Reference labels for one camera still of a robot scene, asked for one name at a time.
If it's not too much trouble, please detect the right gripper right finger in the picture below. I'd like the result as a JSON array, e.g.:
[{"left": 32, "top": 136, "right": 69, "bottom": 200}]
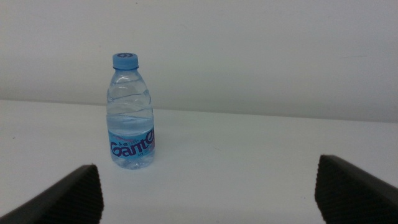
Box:
[{"left": 314, "top": 154, "right": 398, "bottom": 224}]

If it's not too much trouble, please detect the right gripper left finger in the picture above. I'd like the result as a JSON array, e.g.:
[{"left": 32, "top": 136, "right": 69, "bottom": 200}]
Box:
[{"left": 0, "top": 164, "right": 104, "bottom": 224}]

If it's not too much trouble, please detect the clear water bottle blue cap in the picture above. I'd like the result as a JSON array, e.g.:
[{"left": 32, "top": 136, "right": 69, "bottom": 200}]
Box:
[{"left": 106, "top": 52, "right": 156, "bottom": 170}]

